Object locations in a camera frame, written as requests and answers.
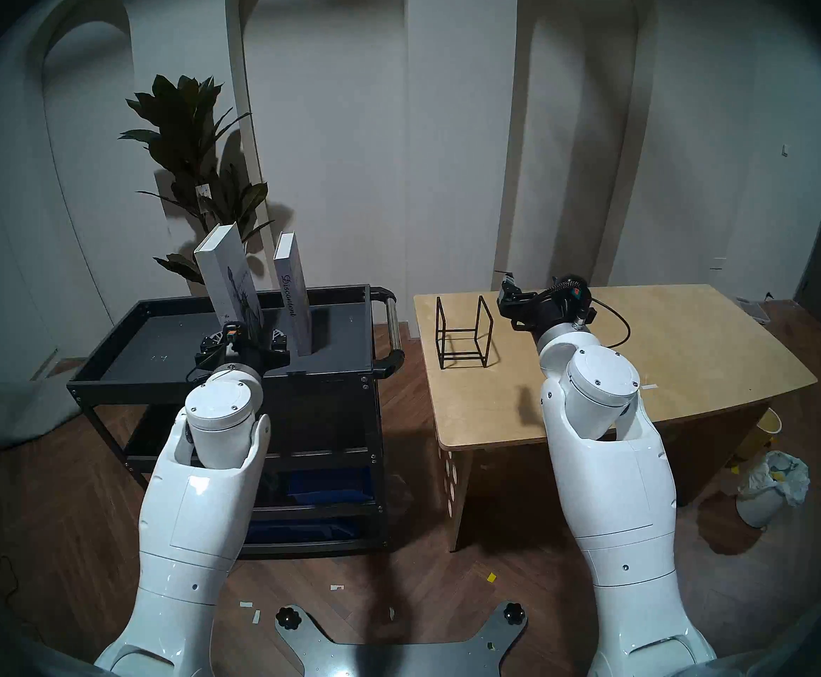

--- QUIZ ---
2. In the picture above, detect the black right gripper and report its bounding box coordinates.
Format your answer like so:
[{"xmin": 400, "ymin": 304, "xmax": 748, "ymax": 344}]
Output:
[{"xmin": 494, "ymin": 272, "xmax": 591, "ymax": 331}]

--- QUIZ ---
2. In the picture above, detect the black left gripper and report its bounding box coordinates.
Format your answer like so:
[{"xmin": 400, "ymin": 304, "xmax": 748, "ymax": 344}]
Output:
[{"xmin": 195, "ymin": 323, "xmax": 291, "ymax": 377}]

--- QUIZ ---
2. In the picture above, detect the white Discontent book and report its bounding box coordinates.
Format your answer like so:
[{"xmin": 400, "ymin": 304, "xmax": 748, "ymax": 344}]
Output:
[{"xmin": 272, "ymin": 231, "xmax": 314, "ymax": 357}]

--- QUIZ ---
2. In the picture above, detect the white Statue of Liberty book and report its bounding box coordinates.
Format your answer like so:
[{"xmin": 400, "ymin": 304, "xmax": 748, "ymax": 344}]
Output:
[{"xmin": 193, "ymin": 223, "xmax": 266, "ymax": 331}]

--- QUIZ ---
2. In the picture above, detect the black metal utility cart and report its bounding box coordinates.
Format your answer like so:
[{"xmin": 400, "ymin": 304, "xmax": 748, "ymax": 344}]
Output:
[{"xmin": 66, "ymin": 284, "xmax": 405, "ymax": 558}]

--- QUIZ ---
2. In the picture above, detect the blue plastic bin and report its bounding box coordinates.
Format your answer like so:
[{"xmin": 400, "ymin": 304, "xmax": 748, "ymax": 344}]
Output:
[
  {"xmin": 280, "ymin": 468, "xmax": 376, "ymax": 507},
  {"xmin": 245, "ymin": 517, "xmax": 383, "ymax": 544}
]

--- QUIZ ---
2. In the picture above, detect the light wooden table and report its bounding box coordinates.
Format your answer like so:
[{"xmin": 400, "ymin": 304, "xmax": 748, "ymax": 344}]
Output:
[{"xmin": 414, "ymin": 284, "xmax": 819, "ymax": 553}]

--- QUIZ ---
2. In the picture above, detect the tall dark green plant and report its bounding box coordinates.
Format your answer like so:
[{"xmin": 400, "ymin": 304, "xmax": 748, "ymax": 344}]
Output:
[{"xmin": 118, "ymin": 75, "xmax": 277, "ymax": 293}]

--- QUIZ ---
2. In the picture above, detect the yellow paper cup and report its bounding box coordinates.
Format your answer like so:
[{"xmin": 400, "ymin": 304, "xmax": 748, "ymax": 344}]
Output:
[{"xmin": 742, "ymin": 408, "xmax": 783, "ymax": 461}]

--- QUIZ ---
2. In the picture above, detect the white trash bin with bag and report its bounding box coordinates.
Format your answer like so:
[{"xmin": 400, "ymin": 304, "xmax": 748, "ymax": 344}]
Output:
[{"xmin": 736, "ymin": 450, "xmax": 811, "ymax": 530}]

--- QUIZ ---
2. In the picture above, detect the black wire book rack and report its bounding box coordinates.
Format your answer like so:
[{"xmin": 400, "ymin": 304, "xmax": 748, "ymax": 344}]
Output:
[{"xmin": 436, "ymin": 295, "xmax": 494, "ymax": 370}]

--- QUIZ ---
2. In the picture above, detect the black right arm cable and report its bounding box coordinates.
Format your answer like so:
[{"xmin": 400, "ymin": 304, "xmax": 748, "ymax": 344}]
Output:
[{"xmin": 587, "ymin": 298, "xmax": 632, "ymax": 348}]

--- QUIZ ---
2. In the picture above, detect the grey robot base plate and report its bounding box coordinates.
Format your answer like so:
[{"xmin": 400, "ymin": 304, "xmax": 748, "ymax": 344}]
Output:
[{"xmin": 274, "ymin": 602, "xmax": 527, "ymax": 677}]

